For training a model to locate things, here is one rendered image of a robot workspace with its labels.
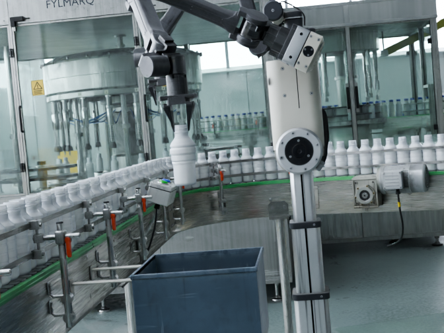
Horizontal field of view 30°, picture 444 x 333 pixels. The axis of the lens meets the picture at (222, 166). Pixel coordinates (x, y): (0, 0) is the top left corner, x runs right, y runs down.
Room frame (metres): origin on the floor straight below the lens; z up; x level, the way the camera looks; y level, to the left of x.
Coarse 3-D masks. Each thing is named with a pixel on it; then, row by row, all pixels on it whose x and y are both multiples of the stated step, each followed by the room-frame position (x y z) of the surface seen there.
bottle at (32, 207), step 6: (24, 198) 1.97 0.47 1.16; (30, 198) 1.97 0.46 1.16; (30, 204) 1.97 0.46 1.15; (36, 204) 1.98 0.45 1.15; (30, 210) 1.97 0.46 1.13; (36, 210) 1.98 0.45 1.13; (30, 216) 1.96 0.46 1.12; (36, 216) 1.97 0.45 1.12; (42, 216) 1.98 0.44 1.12; (42, 228) 1.98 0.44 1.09; (36, 246) 1.96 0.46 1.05; (42, 246) 1.97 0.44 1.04; (42, 258) 1.97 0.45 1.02; (36, 264) 1.96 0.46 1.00; (42, 264) 1.97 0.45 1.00
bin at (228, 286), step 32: (160, 256) 2.32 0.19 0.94; (192, 256) 2.31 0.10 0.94; (224, 256) 2.30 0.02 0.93; (256, 256) 2.29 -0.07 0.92; (160, 288) 2.01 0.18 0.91; (192, 288) 2.00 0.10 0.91; (224, 288) 1.99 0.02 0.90; (256, 288) 1.98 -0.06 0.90; (160, 320) 2.01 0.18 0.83; (192, 320) 2.00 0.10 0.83; (224, 320) 1.99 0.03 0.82; (256, 320) 1.98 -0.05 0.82
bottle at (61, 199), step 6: (60, 192) 2.21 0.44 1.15; (60, 198) 2.21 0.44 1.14; (60, 204) 2.20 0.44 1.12; (66, 204) 2.21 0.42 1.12; (66, 216) 2.20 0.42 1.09; (66, 222) 2.20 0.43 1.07; (72, 222) 2.22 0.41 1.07; (66, 228) 2.20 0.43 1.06; (72, 228) 2.22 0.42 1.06; (72, 240) 2.21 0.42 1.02; (72, 246) 2.21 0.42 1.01
